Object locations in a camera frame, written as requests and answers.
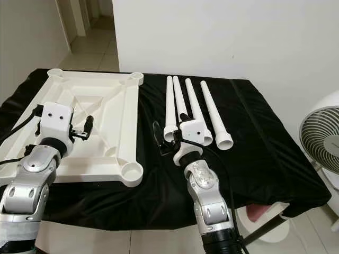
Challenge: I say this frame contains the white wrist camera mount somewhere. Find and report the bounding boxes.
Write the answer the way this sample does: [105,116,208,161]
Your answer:
[40,102,75,141]
[174,119,207,166]

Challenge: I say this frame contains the white round plastic base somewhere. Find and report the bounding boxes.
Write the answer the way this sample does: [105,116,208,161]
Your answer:
[236,203,295,236]

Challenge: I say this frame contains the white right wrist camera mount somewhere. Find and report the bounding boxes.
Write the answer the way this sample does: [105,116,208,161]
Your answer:
[174,119,207,166]

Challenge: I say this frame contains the white plastic table top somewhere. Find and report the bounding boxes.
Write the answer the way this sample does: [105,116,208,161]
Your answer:
[0,68,145,188]

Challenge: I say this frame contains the black metal table leg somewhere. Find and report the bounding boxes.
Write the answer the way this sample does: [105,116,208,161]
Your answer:
[244,216,289,245]

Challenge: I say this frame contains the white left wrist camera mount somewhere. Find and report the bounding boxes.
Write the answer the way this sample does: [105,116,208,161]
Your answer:
[40,102,75,141]

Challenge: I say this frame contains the black table cloth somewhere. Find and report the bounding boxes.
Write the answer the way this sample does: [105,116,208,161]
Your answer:
[0,68,332,231]

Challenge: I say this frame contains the white plastic table leg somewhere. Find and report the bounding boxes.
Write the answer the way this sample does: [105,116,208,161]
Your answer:
[172,76,191,139]
[200,80,235,151]
[164,76,178,142]
[184,78,213,147]

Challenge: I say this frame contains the beige door frame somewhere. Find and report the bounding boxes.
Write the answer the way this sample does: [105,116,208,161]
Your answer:
[56,0,101,38]

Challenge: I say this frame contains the white standing fan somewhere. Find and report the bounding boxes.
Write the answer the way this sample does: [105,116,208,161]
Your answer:
[298,106,339,233]

